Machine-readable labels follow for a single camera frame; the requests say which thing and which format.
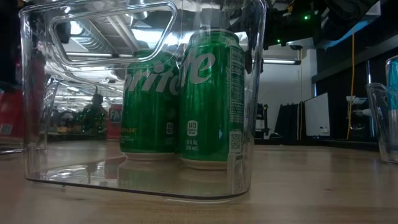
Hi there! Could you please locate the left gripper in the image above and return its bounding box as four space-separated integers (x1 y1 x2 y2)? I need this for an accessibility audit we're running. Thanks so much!
0 0 72 91

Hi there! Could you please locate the black panel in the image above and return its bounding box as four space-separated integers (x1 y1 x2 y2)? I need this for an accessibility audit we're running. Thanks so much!
275 101 305 140

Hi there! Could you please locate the ceiling light bar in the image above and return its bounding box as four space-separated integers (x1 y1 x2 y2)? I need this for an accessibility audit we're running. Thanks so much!
262 58 302 66

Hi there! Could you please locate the white panel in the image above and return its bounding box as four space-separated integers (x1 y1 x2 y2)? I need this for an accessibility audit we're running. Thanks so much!
303 92 331 138

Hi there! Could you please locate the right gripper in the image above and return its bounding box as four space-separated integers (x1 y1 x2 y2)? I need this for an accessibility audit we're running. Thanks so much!
244 0 315 74

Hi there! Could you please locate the slim blue can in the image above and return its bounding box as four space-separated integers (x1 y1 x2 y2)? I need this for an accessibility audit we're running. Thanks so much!
385 55 398 150

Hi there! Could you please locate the green Sprite can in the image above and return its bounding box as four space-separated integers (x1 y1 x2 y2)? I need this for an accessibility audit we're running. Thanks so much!
178 28 246 171
119 49 181 162

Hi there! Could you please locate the black desk frame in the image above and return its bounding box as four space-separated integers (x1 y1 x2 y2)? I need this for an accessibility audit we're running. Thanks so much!
312 32 398 84

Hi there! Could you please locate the white hanging box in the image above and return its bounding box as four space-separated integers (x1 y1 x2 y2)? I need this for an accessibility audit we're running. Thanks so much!
366 0 382 16

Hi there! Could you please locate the person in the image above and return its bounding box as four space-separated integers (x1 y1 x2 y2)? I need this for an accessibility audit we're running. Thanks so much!
81 93 108 133

